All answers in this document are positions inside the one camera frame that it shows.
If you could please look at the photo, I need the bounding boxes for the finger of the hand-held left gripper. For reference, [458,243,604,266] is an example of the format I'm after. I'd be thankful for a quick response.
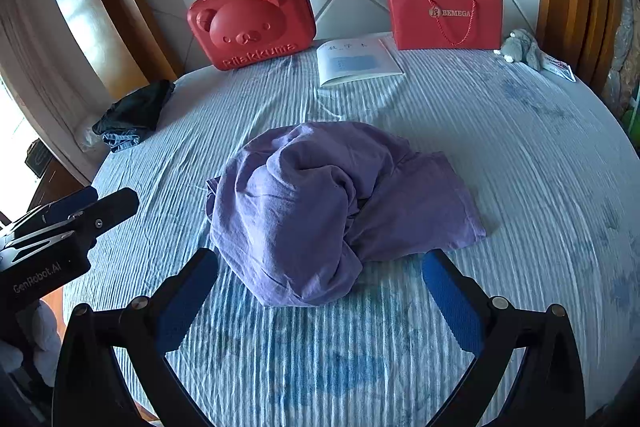
[2,188,140,258]
[10,186,99,230]

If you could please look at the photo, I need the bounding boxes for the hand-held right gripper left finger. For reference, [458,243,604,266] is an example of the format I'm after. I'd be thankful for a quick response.
[53,248,219,427]

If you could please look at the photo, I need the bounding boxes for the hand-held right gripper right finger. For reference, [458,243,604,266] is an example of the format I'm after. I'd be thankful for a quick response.
[421,249,586,427]

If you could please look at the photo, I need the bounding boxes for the purple garment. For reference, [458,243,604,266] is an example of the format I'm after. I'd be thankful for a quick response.
[206,121,487,308]

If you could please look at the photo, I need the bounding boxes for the person's left hand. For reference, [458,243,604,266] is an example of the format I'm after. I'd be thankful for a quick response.
[27,301,63,388]

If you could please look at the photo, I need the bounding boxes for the dark wooden cabinet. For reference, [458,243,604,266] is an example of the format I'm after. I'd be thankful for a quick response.
[27,152,93,210]

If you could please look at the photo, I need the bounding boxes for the black box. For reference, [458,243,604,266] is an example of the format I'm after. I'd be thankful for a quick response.
[25,141,52,174]

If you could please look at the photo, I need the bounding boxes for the denim jeans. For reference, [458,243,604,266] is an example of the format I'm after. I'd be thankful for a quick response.
[102,129,144,154]

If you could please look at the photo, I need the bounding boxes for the black garment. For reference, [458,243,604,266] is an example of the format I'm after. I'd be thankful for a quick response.
[92,80,176,136]

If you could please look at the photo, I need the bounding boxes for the sheer curtain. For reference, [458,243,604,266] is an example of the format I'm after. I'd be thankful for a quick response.
[0,0,101,188]

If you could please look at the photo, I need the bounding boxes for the blue striped bed sheet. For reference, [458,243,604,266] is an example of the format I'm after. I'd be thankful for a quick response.
[60,42,640,427]

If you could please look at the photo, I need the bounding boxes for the red bear carry case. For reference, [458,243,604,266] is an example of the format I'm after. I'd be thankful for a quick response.
[187,0,316,72]

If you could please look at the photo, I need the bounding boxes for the small red white packet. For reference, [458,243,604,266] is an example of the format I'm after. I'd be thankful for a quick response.
[542,52,576,82]

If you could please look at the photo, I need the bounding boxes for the grey plush toy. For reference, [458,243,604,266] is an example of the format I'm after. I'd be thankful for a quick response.
[500,28,544,70]

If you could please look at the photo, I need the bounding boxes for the red paper bag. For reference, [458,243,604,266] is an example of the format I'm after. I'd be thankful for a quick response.
[384,0,504,52]

